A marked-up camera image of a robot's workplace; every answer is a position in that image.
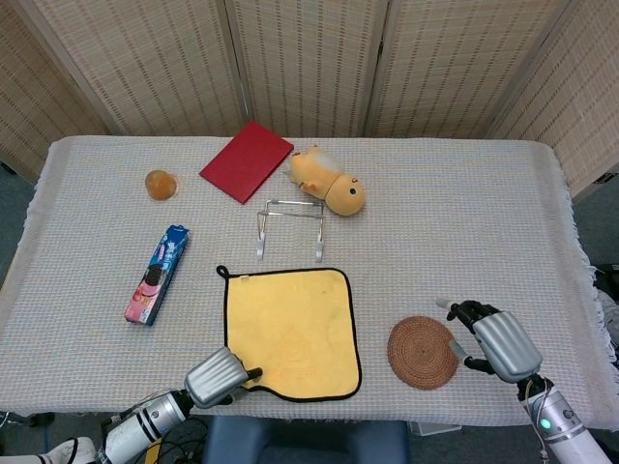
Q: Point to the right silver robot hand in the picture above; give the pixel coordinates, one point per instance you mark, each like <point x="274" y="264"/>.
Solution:
<point x="508" y="343"/>

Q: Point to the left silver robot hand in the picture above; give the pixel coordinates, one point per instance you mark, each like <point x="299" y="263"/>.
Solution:
<point x="215" y="379"/>

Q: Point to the yellow cloth with black trim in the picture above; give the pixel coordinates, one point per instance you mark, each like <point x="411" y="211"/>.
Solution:
<point x="290" y="319"/>

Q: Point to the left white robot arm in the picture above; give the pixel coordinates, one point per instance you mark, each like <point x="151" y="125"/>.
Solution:
<point x="145" y="420"/>

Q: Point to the brown woven round coaster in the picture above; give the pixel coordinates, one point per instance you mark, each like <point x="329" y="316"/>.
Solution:
<point x="421" y="352"/>

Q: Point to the yellow floor tape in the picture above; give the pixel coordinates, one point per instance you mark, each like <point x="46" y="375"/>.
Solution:
<point x="154" y="455"/>

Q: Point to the blue chair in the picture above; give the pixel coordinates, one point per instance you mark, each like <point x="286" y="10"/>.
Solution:
<point x="300" y="442"/>

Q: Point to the clear plastic box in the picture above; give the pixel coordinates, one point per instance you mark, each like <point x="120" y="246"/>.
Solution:
<point x="435" y="427"/>

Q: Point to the blue Oreo cookie box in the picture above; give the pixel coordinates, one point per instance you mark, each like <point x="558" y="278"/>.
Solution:
<point x="155" y="280"/>

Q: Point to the black object beside table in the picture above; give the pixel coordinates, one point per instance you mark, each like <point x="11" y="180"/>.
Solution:
<point x="607" y="278"/>

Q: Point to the white woven tablecloth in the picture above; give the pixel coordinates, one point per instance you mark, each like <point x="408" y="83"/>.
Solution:
<point x="435" y="241"/>

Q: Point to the red notebook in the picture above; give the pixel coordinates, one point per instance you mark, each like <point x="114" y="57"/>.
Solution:
<point x="246" y="162"/>

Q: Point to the yellow plush toy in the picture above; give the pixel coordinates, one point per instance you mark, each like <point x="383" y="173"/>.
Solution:
<point x="343" y="191"/>

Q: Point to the bamboo folding screen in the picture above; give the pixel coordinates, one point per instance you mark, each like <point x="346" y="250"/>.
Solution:
<point x="145" y="63"/>

